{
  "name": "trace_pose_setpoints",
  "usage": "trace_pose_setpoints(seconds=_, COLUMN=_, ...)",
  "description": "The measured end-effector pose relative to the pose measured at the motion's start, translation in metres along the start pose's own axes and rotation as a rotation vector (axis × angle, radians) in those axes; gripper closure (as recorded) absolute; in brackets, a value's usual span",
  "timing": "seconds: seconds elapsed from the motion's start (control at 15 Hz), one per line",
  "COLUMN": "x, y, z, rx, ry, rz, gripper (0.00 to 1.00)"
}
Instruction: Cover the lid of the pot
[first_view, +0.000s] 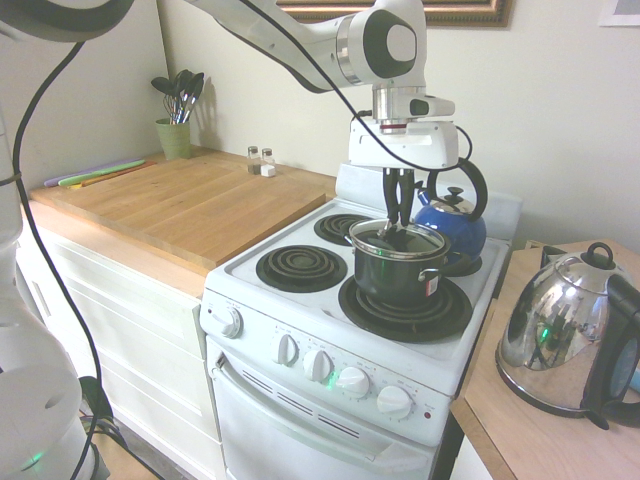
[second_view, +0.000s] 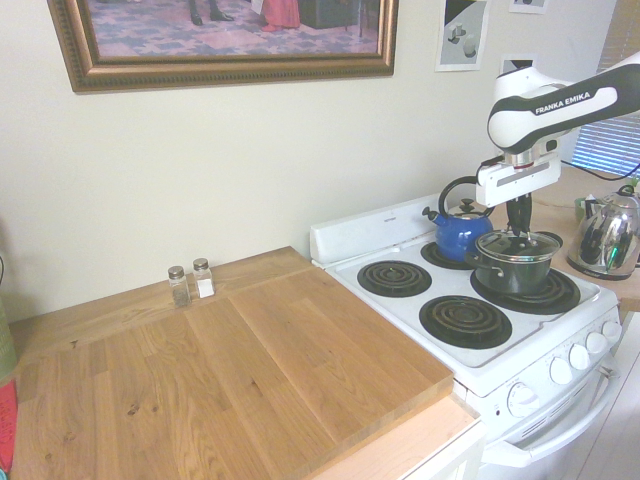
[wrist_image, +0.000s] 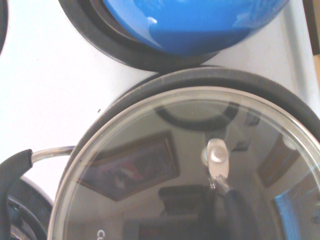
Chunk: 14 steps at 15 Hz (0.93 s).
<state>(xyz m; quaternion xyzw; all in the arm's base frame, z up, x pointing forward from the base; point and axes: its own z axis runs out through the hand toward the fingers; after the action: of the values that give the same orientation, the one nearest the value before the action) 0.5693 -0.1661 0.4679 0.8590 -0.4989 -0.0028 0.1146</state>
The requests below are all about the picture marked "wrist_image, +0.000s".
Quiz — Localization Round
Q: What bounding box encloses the glass pot lid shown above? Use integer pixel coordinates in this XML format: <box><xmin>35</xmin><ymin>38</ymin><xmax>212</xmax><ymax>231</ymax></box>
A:
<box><xmin>47</xmin><ymin>87</ymin><xmax>320</xmax><ymax>240</ymax></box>

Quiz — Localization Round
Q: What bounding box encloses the black cooking pot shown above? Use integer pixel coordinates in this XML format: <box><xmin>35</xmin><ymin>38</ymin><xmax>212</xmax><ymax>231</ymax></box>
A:
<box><xmin>0</xmin><ymin>145</ymin><xmax>76</xmax><ymax>240</ymax></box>

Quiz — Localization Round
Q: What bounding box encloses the blue tea kettle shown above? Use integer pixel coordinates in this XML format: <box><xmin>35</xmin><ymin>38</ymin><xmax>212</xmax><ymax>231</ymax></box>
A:
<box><xmin>99</xmin><ymin>0</ymin><xmax>289</xmax><ymax>56</ymax></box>

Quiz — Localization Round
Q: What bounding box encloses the white electric stove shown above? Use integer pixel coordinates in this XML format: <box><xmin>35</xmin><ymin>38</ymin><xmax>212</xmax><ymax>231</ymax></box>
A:
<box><xmin>0</xmin><ymin>0</ymin><xmax>320</xmax><ymax>208</ymax></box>

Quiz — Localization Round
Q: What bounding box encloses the small black coil burner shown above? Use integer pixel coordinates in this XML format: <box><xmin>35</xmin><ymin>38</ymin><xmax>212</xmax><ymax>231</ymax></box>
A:
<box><xmin>0</xmin><ymin>0</ymin><xmax>9</xmax><ymax>57</ymax></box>

